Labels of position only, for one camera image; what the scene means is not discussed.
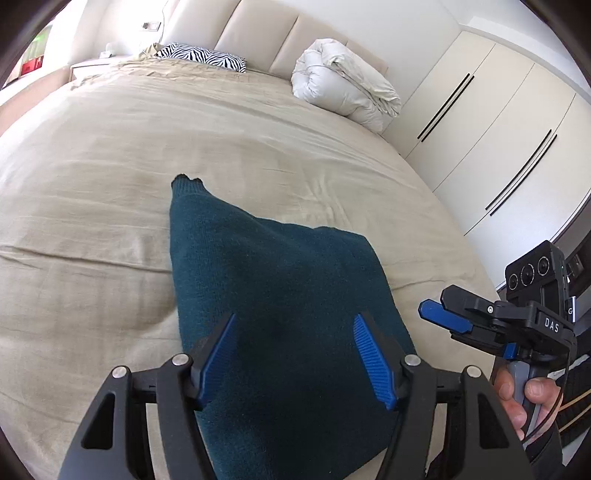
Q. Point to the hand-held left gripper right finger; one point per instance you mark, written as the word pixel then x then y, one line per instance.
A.
pixel 375 365

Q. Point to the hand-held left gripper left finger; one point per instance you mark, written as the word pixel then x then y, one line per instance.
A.
pixel 219 356

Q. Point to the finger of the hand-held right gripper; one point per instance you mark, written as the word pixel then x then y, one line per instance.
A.
pixel 475 342
pixel 443 314

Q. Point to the teal knit sweater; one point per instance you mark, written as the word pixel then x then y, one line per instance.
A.
pixel 286 300

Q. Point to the person's right hand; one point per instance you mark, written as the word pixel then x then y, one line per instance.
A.
pixel 535 392

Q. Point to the white wardrobe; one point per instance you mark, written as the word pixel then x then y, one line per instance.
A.
pixel 498 115

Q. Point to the bed with beige bedspread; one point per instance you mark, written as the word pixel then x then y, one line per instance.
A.
pixel 92 184

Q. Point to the folded white duvet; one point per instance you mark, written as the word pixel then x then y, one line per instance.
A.
pixel 341 83

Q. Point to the zebra print pillow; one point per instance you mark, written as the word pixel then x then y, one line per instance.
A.
pixel 203 56

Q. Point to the white nightstand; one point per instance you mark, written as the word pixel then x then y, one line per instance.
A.
pixel 99 67

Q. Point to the beige padded headboard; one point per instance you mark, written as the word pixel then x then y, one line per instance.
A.
pixel 258 27

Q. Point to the red box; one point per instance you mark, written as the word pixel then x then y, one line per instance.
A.
pixel 31 65

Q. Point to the wall switch plate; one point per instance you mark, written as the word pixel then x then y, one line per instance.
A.
pixel 151 26

